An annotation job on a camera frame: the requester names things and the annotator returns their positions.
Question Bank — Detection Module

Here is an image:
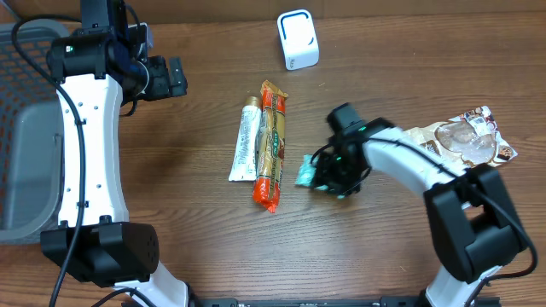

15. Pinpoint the teal snack packet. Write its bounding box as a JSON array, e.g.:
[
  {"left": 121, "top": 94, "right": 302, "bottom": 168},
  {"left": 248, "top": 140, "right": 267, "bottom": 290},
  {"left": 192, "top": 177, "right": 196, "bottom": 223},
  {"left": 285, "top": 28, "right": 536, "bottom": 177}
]
[{"left": 295, "top": 154, "right": 317, "bottom": 188}]

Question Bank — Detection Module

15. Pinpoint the orange spaghetti packet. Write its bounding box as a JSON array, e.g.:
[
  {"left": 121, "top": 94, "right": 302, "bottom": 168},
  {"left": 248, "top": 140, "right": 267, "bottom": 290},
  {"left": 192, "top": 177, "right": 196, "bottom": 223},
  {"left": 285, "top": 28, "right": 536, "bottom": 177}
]
[{"left": 253, "top": 80, "right": 288, "bottom": 213}]

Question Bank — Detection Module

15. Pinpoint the white tube with gold cap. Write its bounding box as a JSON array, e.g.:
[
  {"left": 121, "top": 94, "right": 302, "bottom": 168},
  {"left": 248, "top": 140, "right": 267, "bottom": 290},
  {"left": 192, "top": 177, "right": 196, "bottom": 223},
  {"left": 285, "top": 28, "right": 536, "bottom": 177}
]
[{"left": 229, "top": 96, "right": 262, "bottom": 182}]

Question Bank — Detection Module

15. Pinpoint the beige pouch bag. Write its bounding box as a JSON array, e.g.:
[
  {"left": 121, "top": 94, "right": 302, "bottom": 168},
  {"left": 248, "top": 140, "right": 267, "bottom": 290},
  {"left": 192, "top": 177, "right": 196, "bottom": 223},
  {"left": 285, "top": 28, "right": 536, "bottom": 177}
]
[{"left": 404, "top": 106, "right": 518, "bottom": 167}]

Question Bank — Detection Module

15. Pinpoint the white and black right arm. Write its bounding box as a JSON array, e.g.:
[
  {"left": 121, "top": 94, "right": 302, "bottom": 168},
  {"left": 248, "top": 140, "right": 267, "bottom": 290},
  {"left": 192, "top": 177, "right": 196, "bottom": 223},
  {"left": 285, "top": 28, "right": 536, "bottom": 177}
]
[{"left": 311, "top": 103, "right": 537, "bottom": 306}]

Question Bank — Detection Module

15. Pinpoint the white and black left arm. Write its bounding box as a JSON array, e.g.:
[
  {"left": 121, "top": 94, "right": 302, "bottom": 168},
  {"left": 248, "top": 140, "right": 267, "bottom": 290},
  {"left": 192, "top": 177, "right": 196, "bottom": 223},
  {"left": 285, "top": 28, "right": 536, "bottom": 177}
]
[{"left": 40, "top": 1, "right": 195, "bottom": 306}]

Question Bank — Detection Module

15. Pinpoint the white barcode scanner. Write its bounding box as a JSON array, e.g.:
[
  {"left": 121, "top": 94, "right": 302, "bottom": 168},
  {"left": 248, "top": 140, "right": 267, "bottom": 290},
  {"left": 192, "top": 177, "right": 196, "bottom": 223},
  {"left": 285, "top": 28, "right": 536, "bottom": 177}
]
[{"left": 276, "top": 9, "right": 320, "bottom": 71}]

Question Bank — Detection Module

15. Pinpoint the dark grey plastic basket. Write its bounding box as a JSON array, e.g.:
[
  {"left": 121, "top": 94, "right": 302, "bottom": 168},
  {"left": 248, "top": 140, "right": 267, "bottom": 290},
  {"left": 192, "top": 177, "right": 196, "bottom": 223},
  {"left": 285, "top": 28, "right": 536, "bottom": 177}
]
[{"left": 1, "top": 24, "right": 63, "bottom": 245}]

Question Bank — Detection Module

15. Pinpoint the black mounting rail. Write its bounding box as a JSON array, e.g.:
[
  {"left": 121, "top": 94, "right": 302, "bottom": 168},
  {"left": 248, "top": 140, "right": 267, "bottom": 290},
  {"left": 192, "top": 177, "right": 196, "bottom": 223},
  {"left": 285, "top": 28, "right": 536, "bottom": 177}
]
[{"left": 183, "top": 293, "right": 502, "bottom": 307}]

